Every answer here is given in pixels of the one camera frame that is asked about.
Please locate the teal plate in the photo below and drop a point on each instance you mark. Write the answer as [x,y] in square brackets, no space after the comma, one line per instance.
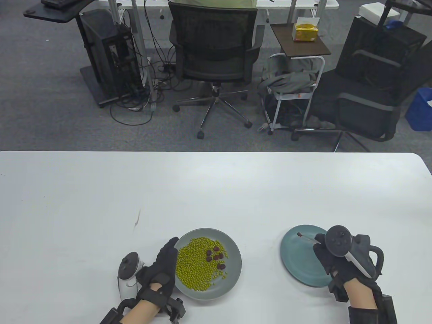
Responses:
[297,260]

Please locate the white office desk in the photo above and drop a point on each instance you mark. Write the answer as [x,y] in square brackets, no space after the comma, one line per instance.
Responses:
[138,40]

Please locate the person's right hand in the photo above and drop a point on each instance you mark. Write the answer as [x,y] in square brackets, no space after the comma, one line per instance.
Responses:
[332,266]

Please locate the grey white VR controller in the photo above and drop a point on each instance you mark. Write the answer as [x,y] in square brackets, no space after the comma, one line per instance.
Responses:
[337,239]
[128,266]

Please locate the yellow tissue box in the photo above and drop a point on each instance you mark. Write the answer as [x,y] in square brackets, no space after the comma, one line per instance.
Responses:
[305,33]

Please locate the grey backpack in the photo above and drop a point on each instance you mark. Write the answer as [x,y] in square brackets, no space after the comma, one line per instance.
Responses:
[290,81]

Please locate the metal tweezers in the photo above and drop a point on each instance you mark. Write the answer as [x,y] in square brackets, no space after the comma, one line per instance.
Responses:
[308,238]

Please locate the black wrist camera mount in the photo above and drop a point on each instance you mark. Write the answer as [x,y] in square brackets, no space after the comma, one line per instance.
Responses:
[364,315]
[177,308]

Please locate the black mesh office chair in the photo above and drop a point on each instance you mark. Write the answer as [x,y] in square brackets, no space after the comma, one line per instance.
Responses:
[212,44]

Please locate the blue bin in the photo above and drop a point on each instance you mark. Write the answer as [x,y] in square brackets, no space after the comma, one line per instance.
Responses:
[418,111]

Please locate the cluster of dark cranberries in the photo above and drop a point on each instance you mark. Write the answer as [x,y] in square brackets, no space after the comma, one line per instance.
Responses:
[209,259]

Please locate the brown top white side table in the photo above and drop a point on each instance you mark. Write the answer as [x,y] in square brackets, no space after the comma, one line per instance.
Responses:
[303,47]

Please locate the pile of green beans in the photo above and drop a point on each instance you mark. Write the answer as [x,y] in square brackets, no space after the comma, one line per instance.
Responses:
[192,270]

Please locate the person's right forearm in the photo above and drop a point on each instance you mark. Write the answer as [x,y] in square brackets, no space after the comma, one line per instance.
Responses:
[361,293]

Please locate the black bag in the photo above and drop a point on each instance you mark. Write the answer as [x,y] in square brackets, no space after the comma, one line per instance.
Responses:
[287,111]

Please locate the person's left hand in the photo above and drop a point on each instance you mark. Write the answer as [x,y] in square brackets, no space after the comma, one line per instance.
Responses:
[165,263]

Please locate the black power strip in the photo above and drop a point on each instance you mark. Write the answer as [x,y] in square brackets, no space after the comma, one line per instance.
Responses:
[167,67]

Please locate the black desk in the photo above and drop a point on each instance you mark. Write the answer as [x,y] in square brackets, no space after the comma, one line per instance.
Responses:
[411,6]

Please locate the white box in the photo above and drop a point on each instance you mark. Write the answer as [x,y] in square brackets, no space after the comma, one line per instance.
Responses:
[371,11]

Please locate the grey shoe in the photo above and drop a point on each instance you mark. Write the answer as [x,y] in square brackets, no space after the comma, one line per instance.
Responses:
[320,122]

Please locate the person's left forearm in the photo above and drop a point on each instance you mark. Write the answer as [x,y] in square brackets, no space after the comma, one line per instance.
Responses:
[141,312]

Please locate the black grey reclining chair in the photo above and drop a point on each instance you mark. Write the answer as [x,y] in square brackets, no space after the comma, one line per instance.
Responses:
[364,108]

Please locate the black rolling computer stand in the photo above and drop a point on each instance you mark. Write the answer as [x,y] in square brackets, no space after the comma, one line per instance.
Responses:
[50,13]

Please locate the black computer tower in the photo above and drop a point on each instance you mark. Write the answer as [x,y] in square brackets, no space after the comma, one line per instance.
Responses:
[101,44]

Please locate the black keyboard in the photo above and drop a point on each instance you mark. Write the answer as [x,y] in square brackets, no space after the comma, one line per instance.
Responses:
[55,2]

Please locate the grey plate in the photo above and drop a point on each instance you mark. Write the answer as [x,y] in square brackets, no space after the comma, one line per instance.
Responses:
[233,270]

